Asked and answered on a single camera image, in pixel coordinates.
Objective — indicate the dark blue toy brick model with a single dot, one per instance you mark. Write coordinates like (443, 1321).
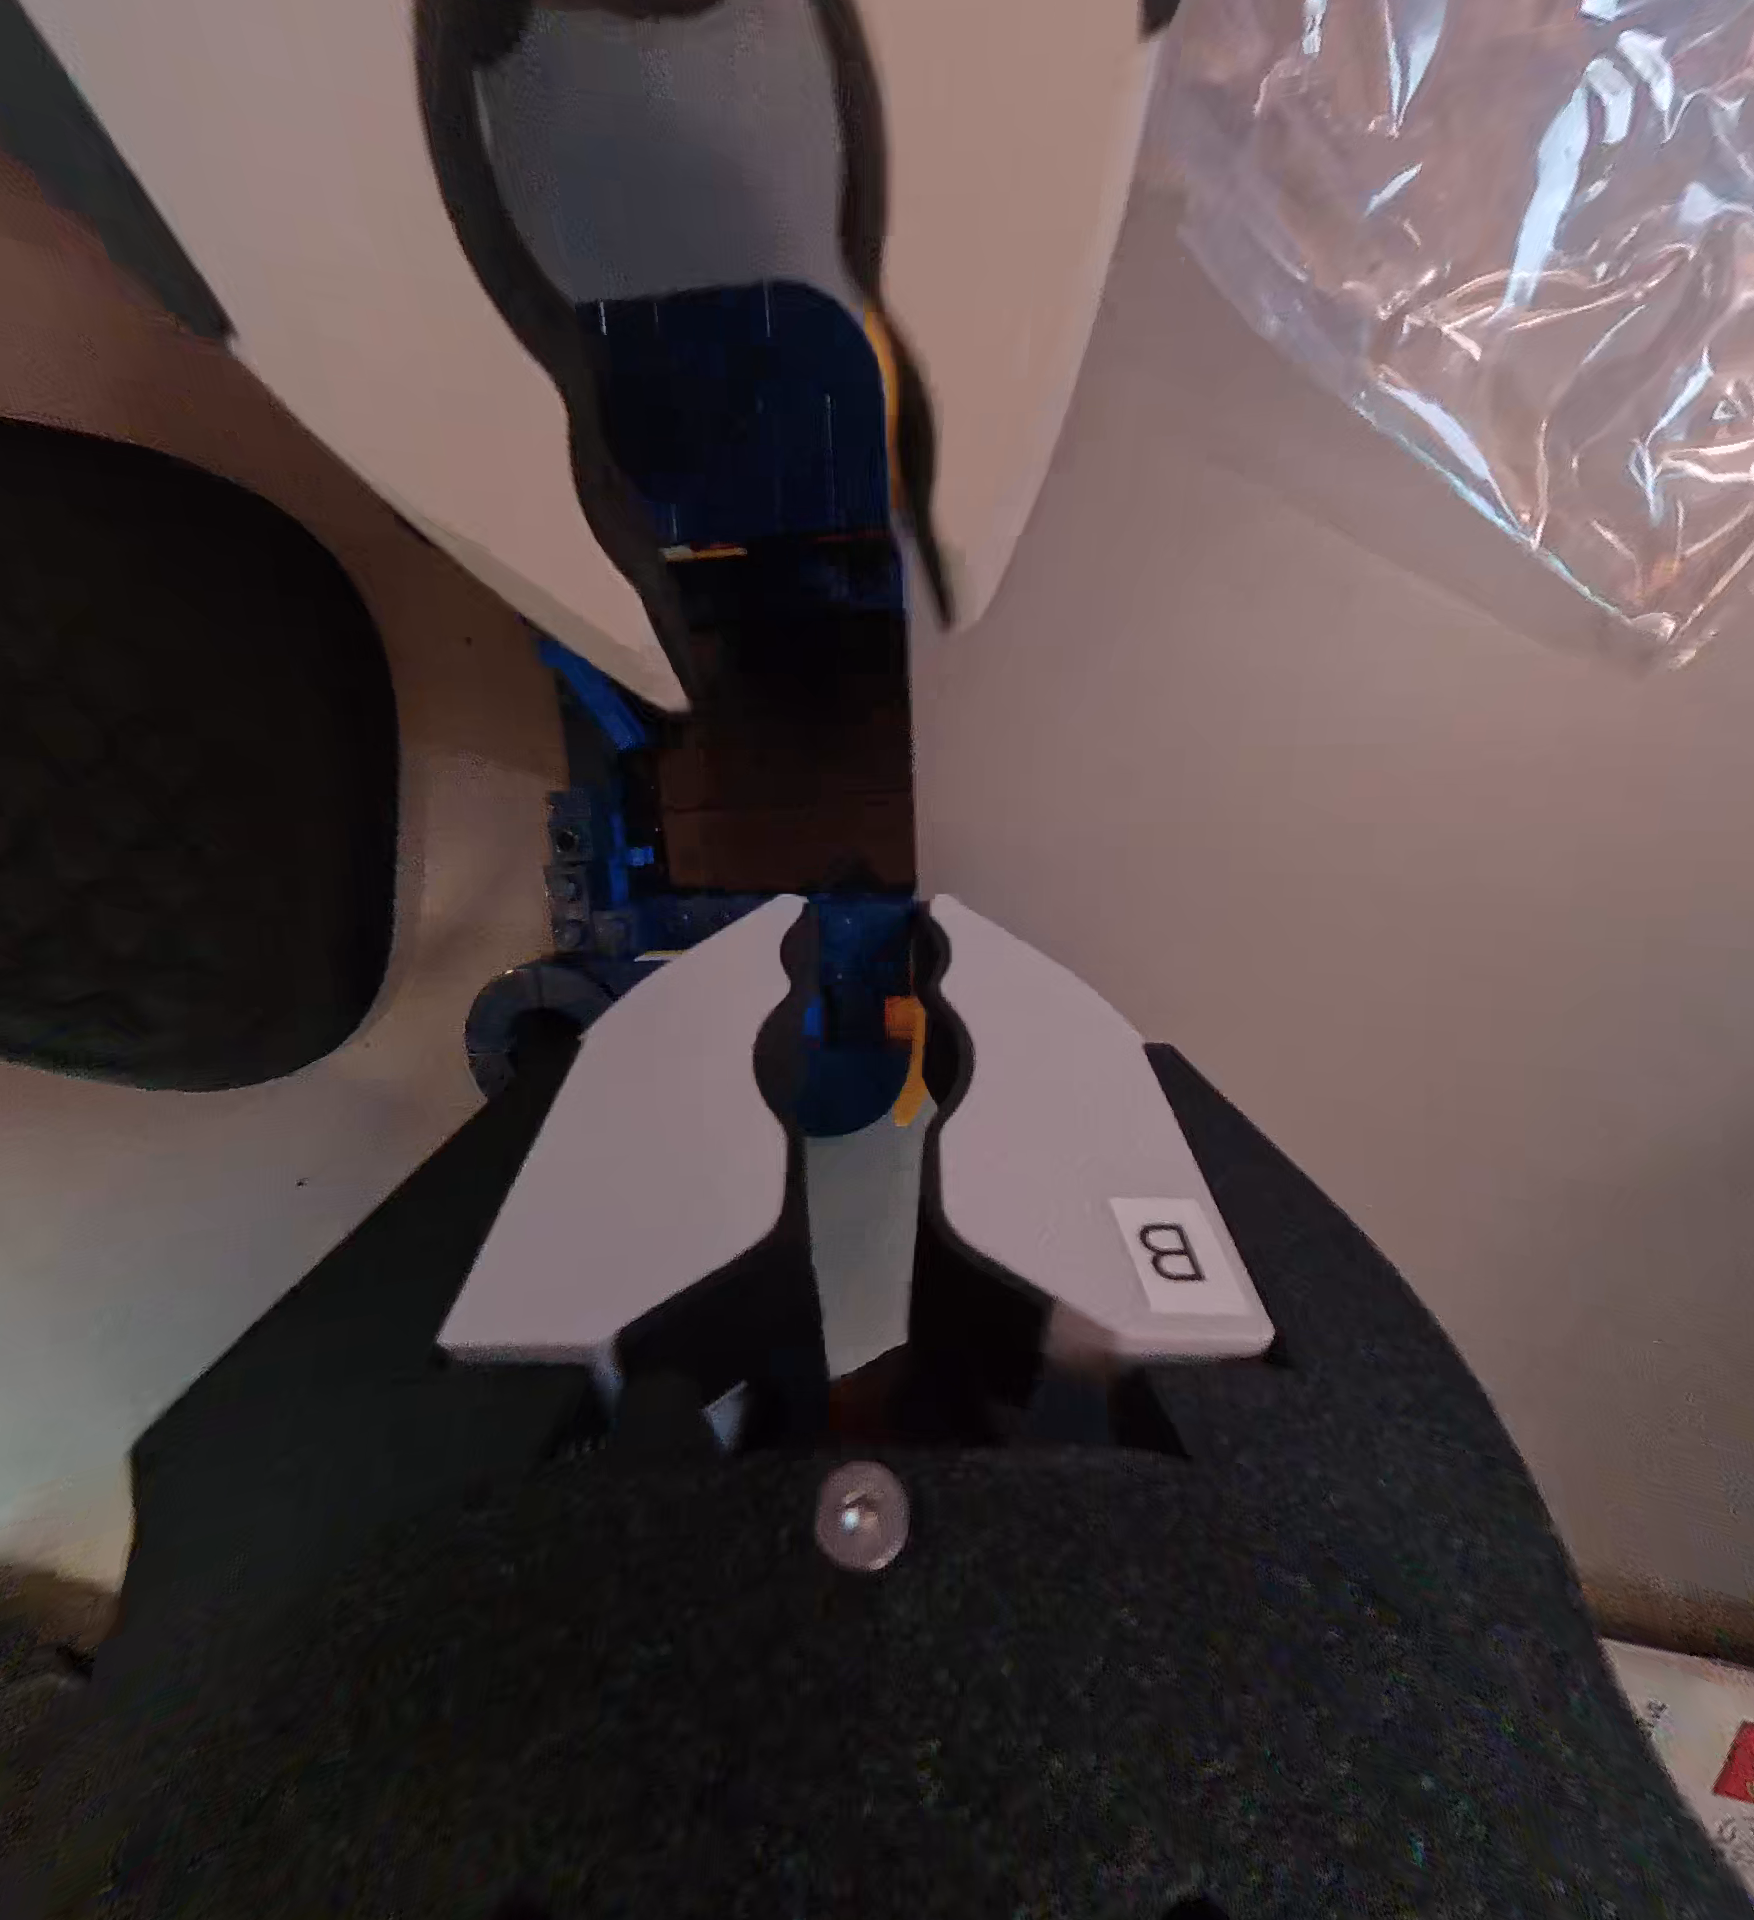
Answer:
(756, 421)

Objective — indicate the white instruction booklet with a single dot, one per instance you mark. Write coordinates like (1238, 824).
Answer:
(1746, 1769)

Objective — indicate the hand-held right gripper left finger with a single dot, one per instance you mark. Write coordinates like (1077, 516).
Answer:
(622, 1170)

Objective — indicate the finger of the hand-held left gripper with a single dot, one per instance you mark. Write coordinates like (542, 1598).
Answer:
(1013, 225)
(293, 225)

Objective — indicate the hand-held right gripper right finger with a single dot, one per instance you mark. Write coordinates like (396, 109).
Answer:
(1073, 1156)

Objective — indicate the large clear plastic bag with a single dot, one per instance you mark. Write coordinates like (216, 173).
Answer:
(1537, 272)

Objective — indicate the black wrist rest cushion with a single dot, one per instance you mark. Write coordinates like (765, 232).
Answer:
(128, 751)

